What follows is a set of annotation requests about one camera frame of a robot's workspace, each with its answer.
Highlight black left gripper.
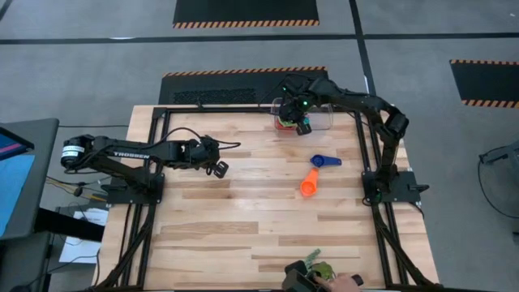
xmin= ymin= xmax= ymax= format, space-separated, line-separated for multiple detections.
xmin=178 ymin=137 xmax=223 ymax=170

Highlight dark blue measuring cup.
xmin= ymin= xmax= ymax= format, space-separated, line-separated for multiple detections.
xmin=310 ymin=153 xmax=343 ymax=170

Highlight orange measuring cup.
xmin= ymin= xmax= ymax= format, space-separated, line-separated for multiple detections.
xmin=299 ymin=167 xmax=321 ymax=199

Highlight clear plastic basket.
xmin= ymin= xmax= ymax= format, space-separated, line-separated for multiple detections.
xmin=270 ymin=97 xmax=334 ymax=131

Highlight black perforated hazard-striped mat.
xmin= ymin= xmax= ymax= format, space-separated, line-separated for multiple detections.
xmin=157 ymin=67 xmax=334 ymax=105

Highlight black hazard-striped floor mat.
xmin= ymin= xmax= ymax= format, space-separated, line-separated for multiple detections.
xmin=448 ymin=59 xmax=519 ymax=110
xmin=173 ymin=0 xmax=320 ymax=29

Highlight small green artificial plant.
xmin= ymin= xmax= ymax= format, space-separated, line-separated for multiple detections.
xmin=302 ymin=248 xmax=336 ymax=285

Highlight black monitor stand base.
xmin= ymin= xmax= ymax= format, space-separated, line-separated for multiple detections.
xmin=34 ymin=206 xmax=105 ymax=243

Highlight white paper sheets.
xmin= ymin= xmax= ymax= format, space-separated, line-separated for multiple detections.
xmin=58 ymin=207 xmax=109 ymax=264

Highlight grey monitor with blue screen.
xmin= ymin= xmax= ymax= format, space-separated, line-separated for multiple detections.
xmin=0 ymin=117 xmax=61 ymax=241

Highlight person's hand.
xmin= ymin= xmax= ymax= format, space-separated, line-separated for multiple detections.
xmin=314 ymin=272 xmax=362 ymax=292

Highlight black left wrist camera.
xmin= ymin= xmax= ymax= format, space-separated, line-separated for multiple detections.
xmin=212 ymin=161 xmax=230 ymax=180

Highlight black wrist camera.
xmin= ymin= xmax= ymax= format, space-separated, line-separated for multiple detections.
xmin=212 ymin=161 xmax=230 ymax=180
xmin=294 ymin=118 xmax=313 ymax=137

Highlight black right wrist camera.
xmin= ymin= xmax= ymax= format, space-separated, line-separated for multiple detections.
xmin=294 ymin=118 xmax=313 ymax=137

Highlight black aluminium table frame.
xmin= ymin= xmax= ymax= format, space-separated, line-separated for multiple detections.
xmin=92 ymin=104 xmax=443 ymax=291

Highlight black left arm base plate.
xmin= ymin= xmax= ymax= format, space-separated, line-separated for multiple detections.
xmin=100 ymin=173 xmax=165 ymax=205

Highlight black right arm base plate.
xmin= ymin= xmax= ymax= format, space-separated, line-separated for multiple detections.
xmin=362 ymin=170 xmax=430 ymax=204

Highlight black equipment with cable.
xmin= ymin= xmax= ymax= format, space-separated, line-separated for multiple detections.
xmin=478 ymin=140 xmax=519 ymax=186

